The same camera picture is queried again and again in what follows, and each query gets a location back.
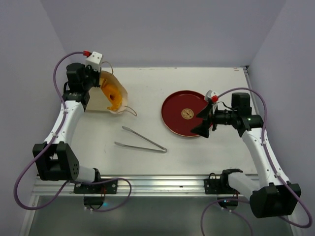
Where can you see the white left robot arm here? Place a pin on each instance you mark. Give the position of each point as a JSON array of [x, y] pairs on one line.
[[56, 160]]

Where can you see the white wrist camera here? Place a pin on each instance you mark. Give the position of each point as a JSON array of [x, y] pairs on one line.
[[93, 59], [211, 96]]

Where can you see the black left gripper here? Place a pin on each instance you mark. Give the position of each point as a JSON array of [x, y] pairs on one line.
[[97, 74]]

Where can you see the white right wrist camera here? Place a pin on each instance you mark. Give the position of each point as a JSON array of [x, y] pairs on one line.
[[211, 96]]

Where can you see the aluminium mounting rail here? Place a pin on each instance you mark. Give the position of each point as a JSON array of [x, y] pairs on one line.
[[142, 186]]

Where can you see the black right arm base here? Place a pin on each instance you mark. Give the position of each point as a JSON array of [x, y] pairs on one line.
[[214, 186]]

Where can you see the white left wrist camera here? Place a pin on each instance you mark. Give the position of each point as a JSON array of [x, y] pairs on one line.
[[93, 59]]

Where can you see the fake orange ring donut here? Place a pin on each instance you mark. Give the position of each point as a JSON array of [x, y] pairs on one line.
[[112, 93]]

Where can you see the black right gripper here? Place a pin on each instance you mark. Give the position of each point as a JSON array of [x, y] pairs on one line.
[[210, 118]]

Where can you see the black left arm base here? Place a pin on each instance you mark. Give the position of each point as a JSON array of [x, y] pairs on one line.
[[96, 188]]

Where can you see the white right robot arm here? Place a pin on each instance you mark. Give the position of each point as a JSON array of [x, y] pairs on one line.
[[274, 194]]

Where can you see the dark red round plate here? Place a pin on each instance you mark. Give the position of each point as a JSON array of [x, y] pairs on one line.
[[179, 111]]

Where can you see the white paper bag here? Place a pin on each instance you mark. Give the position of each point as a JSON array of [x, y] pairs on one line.
[[98, 101]]

